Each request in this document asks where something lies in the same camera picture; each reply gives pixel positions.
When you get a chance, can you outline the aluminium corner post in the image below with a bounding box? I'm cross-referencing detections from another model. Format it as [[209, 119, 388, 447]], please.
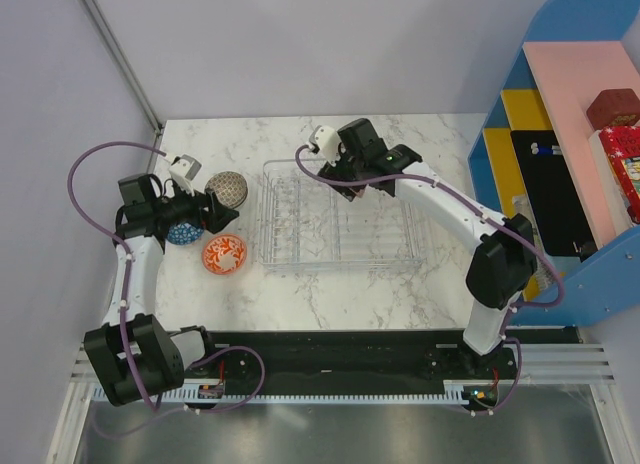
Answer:
[[78, 0, 164, 136]]

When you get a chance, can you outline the black board with markers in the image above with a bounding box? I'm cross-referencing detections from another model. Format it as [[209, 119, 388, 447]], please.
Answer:
[[510, 130, 596, 260]]

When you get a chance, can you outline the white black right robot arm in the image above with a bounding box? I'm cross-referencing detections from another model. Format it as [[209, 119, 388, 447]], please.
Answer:
[[309, 118, 537, 378]]

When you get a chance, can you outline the dark red box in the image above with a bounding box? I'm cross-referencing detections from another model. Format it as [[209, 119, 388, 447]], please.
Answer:
[[586, 88, 640, 130]]

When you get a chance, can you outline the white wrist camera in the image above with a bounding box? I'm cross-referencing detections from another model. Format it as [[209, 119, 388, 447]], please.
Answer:
[[308, 125, 341, 167], [169, 155, 202, 195]]

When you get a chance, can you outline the orange white floral bowl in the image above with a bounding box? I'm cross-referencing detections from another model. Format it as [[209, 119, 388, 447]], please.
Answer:
[[201, 234, 248, 275]]

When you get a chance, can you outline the aluminium rail frame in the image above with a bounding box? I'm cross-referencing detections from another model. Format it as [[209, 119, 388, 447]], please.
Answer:
[[46, 344, 639, 463]]

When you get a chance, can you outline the blue triangle pattern bowl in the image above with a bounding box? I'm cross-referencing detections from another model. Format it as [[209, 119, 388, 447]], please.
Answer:
[[166, 222, 204, 246]]

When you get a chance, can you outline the brown lattice pattern bowl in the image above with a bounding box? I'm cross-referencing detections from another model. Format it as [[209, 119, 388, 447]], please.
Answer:
[[205, 171, 248, 209]]

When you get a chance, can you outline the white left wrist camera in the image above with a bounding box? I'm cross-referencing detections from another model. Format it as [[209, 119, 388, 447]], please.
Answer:
[[169, 155, 202, 195]]

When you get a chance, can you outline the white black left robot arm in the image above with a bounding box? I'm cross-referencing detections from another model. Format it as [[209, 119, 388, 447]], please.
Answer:
[[83, 174, 239, 406]]

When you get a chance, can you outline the white slotted cable duct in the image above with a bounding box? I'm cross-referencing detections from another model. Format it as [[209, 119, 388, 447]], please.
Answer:
[[92, 379, 516, 404]]

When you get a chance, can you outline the blue toy shelf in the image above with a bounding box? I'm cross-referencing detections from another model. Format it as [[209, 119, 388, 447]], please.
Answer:
[[468, 0, 639, 327]]

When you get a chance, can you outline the red christmas tin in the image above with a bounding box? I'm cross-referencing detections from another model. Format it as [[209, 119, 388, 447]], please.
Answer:
[[598, 126, 639, 221]]

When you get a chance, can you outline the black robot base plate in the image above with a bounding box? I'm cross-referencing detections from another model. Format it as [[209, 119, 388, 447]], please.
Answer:
[[161, 327, 584, 391]]

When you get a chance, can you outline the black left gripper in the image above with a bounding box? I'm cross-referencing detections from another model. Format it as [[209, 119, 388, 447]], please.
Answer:
[[153, 179, 238, 235]]

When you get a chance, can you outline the clear wire dish rack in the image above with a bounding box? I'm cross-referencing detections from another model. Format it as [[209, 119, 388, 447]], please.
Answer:
[[258, 160, 427, 273]]

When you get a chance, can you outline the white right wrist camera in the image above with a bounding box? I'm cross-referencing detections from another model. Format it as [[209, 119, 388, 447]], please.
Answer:
[[308, 125, 341, 167]]

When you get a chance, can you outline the red floral pattern bowl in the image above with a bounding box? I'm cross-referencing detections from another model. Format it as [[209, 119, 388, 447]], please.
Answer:
[[344, 186, 367, 202]]

